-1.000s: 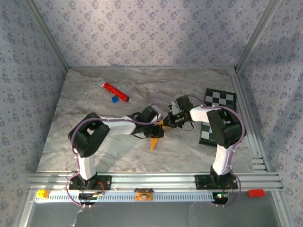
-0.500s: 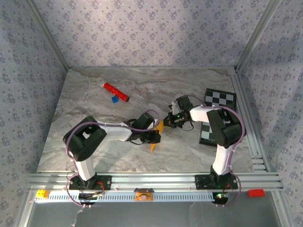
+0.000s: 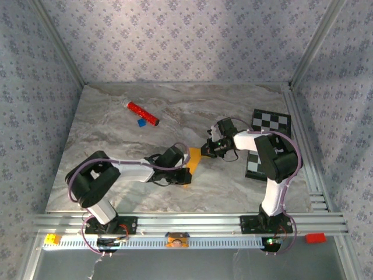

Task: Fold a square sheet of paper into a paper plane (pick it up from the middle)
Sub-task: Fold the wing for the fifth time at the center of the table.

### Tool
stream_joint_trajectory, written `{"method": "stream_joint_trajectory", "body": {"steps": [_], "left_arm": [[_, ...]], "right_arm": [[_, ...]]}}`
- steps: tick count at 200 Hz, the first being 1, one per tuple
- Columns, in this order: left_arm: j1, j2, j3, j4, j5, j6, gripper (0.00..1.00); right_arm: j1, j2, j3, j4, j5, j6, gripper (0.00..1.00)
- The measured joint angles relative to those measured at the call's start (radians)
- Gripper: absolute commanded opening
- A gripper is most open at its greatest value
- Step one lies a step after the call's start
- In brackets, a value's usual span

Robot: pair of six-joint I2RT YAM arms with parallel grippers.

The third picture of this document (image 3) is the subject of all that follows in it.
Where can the orange-yellow square paper sheet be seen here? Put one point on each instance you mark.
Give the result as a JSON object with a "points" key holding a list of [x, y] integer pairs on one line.
{"points": [[193, 160]]}

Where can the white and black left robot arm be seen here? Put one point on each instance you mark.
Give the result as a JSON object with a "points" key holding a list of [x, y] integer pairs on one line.
{"points": [[131, 170]]}

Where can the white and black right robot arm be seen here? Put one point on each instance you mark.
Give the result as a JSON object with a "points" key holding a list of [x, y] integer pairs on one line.
{"points": [[247, 141]]}

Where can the small blue block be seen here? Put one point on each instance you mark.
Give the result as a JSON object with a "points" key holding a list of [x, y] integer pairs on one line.
{"points": [[141, 122]]}

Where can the black and grey checkerboard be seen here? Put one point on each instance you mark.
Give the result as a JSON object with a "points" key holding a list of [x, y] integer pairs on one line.
{"points": [[277, 122]]}

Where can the orange cartoon face figure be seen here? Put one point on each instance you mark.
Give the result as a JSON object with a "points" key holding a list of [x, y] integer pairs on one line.
{"points": [[177, 242]]}

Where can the red glitter tube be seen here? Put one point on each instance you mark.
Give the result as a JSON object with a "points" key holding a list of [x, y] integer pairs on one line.
{"points": [[142, 113]]}

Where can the black round controller board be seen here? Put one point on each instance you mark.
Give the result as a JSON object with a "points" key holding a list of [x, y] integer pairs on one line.
{"points": [[271, 246], [106, 242]]}

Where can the red toy brick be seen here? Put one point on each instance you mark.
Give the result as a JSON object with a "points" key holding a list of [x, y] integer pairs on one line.
{"points": [[316, 238]]}

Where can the yellow toy brick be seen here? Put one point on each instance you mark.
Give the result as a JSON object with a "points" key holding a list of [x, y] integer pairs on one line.
{"points": [[52, 239]]}

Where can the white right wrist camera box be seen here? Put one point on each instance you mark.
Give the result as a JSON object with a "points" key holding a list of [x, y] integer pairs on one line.
{"points": [[214, 132]]}

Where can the wide aluminium mounting rail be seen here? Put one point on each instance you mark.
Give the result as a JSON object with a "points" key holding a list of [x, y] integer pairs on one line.
{"points": [[189, 221]]}

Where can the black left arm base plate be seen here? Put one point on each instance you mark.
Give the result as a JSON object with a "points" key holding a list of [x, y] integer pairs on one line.
{"points": [[128, 224]]}

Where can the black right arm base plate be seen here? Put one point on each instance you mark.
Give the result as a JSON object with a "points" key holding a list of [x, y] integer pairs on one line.
{"points": [[250, 224]]}

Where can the narrow aluminium extrusion rail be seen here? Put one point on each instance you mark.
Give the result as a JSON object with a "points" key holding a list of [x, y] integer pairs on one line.
{"points": [[291, 102]]}

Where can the aluminium frame post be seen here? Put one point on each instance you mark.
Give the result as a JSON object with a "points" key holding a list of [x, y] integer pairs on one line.
{"points": [[315, 43]]}

